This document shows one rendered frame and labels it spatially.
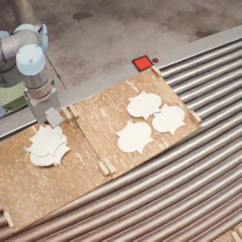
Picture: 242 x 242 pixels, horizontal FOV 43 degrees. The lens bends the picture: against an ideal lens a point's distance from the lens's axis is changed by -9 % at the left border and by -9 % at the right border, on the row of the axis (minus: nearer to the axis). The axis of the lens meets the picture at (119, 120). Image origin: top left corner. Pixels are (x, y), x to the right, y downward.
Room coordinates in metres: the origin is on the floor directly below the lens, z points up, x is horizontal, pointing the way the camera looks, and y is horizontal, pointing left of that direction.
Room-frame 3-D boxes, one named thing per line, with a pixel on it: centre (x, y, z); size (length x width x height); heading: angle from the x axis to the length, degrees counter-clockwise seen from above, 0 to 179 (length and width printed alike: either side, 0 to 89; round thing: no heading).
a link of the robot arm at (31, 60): (0.57, 0.23, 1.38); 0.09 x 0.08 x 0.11; 19
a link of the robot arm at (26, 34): (0.65, 0.28, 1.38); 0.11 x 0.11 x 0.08; 19
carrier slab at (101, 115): (0.69, -0.06, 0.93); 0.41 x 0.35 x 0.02; 122
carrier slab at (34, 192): (0.47, 0.29, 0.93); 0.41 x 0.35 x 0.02; 123
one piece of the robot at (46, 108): (0.54, 0.22, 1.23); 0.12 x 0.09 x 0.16; 40
